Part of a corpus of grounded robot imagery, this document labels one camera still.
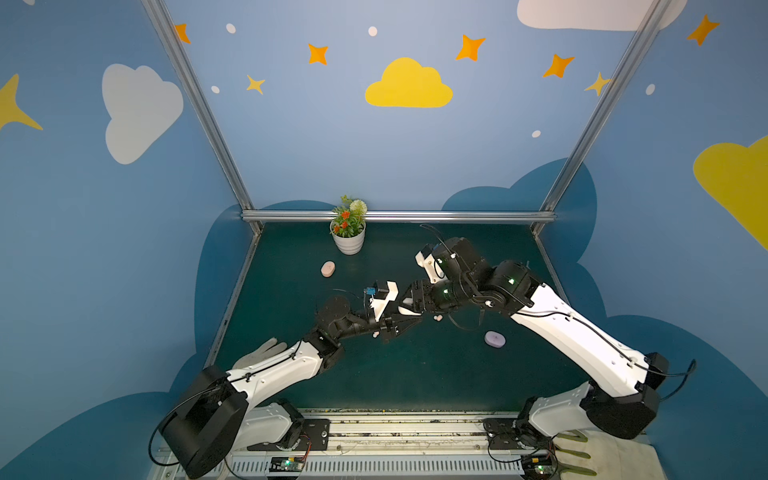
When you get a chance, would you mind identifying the purple earbud charging case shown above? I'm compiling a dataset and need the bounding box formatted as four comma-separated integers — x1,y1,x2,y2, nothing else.
484,331,506,349

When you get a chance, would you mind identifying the pink earbud charging case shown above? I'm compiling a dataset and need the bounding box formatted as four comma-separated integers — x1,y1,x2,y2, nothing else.
321,261,336,278

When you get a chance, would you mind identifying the white earbud charging case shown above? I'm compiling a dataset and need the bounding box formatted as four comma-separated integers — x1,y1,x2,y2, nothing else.
397,305,423,317

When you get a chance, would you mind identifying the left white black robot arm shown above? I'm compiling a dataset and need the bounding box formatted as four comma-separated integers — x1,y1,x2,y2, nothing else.
155,296,425,479

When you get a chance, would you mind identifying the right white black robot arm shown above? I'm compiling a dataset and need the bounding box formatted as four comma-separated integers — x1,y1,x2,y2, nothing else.
399,237,669,446

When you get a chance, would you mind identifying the potted plant white pot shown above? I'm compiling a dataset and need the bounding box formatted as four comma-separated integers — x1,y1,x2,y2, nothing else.
329,195,368,256

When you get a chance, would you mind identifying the left green circuit board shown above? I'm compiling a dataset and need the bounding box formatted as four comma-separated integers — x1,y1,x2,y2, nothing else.
269,457,305,474

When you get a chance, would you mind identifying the green circuit board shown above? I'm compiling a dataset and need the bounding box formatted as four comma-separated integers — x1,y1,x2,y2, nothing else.
520,455,556,480
269,457,305,474

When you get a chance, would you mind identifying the right green circuit board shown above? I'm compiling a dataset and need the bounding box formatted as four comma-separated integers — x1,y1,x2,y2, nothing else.
520,455,556,480

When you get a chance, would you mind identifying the green white gardening glove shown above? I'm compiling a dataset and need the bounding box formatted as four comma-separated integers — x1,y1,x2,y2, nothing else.
553,430,667,480

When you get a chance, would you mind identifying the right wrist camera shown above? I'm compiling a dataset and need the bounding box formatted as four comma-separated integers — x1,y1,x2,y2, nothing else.
415,244,445,284

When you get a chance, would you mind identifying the aluminium back frame bar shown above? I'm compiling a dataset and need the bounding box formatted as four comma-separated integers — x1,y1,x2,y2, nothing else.
241,209,556,224

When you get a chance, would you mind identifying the aluminium front rail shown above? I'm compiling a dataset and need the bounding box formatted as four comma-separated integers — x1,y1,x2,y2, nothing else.
146,409,625,480

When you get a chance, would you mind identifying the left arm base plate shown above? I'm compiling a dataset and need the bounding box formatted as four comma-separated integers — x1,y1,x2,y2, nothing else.
246,418,331,452

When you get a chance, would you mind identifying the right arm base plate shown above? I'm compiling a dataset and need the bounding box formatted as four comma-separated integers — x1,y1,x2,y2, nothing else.
482,418,542,450

